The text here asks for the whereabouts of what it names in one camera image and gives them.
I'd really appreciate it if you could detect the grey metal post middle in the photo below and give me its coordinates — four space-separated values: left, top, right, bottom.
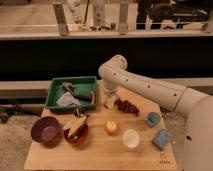
93 4 105 26

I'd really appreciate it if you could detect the grey metal post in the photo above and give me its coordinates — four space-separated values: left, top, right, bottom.
53 2 69 36
118 2 129 35
93 4 105 26

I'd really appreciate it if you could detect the purple bowl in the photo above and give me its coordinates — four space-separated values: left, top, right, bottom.
31 116 61 144

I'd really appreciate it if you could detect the yellow sponge in bowl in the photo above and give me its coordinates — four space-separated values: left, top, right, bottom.
63 116 87 133

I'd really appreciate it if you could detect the green plastic tray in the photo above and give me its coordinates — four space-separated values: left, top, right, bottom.
45 76 98 112

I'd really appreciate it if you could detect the orange carrot piece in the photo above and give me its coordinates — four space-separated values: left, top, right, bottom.
91 92 96 104

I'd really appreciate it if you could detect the white cup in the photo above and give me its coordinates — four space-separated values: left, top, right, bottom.
122 129 140 149

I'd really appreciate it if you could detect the wooden board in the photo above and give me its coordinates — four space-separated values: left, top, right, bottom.
24 87 177 171

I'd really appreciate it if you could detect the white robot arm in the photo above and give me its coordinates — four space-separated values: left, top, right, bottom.
98 55 213 171

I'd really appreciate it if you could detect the blue sponge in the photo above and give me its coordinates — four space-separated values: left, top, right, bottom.
152 129 173 150

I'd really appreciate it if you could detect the light blue cloth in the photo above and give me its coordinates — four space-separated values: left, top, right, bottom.
56 92 80 106

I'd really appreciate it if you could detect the small dark metal clip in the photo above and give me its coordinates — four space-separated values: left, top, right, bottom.
73 107 84 117

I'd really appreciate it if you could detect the grey metal post left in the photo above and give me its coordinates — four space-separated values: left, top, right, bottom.
53 2 69 36

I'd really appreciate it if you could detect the blue cup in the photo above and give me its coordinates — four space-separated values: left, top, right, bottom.
147 112 161 128

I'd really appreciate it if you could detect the red bowl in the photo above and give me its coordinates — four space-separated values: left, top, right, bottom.
63 124 89 145

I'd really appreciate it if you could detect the grey metal post right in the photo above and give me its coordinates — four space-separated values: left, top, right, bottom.
118 2 129 35

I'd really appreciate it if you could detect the orange fruit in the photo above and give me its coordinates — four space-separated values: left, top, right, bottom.
105 121 118 135

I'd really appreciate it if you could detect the black handled brush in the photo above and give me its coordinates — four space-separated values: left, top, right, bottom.
62 82 92 101

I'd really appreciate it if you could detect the dark red grapes bunch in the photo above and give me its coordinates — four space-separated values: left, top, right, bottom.
115 99 140 116

